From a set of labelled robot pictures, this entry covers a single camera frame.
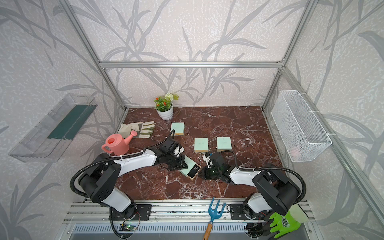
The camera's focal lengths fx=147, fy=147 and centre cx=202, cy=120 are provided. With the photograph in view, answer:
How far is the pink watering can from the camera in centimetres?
88

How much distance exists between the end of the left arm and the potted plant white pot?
1.19ft

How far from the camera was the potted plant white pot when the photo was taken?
40.8 inches

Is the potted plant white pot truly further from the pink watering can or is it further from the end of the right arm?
the end of the right arm
